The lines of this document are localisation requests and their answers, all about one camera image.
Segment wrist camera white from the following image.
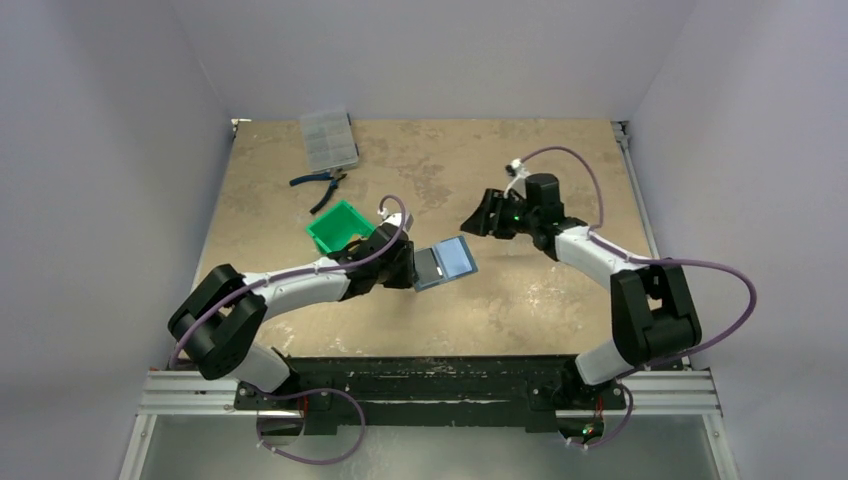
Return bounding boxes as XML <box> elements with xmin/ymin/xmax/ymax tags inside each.
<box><xmin>504</xmin><ymin>158</ymin><xmax>530</xmax><ymax>197</ymax></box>
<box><xmin>380</xmin><ymin>209</ymin><xmax>414</xmax><ymax>233</ymax></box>

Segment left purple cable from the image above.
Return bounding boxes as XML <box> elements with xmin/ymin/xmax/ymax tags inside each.
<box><xmin>168</xmin><ymin>194</ymin><xmax>408</xmax><ymax>370</ymax></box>

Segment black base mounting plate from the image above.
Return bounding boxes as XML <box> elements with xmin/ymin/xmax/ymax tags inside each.
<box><xmin>224</xmin><ymin>354</ymin><xmax>629</xmax><ymax>435</ymax></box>

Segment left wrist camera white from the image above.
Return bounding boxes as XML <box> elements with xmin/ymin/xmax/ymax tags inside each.
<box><xmin>380</xmin><ymin>209</ymin><xmax>414</xmax><ymax>233</ymax></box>

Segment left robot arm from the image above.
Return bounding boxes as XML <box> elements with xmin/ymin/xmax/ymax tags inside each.
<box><xmin>167</xmin><ymin>222</ymin><xmax>415</xmax><ymax>409</ymax></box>

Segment blue handled pliers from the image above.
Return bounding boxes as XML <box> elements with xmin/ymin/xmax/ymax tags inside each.
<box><xmin>289</xmin><ymin>168</ymin><xmax>348</xmax><ymax>216</ymax></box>

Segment green plastic bin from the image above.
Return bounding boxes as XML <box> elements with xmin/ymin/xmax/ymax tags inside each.
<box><xmin>305</xmin><ymin>200</ymin><xmax>375</xmax><ymax>254</ymax></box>

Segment clear plastic organizer box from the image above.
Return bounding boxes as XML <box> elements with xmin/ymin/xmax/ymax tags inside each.
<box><xmin>299</xmin><ymin>107</ymin><xmax>359</xmax><ymax>173</ymax></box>

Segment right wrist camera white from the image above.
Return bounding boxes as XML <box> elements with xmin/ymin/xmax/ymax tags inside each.
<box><xmin>504</xmin><ymin>158</ymin><xmax>530</xmax><ymax>197</ymax></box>

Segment purple cable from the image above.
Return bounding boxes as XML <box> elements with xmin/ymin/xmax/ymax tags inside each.
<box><xmin>168</xmin><ymin>194</ymin><xmax>408</xmax><ymax>370</ymax></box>
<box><xmin>519</xmin><ymin>146</ymin><xmax>758</xmax><ymax>372</ymax></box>

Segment blue card holder wallet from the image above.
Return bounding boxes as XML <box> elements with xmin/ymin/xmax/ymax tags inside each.
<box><xmin>413</xmin><ymin>235</ymin><xmax>478</xmax><ymax>292</ymax></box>

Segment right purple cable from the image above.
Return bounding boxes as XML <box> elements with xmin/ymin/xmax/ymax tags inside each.
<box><xmin>519</xmin><ymin>146</ymin><xmax>758</xmax><ymax>372</ymax></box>

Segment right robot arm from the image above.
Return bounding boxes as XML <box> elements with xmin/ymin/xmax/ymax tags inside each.
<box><xmin>460</xmin><ymin>173</ymin><xmax>702</xmax><ymax>407</ymax></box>

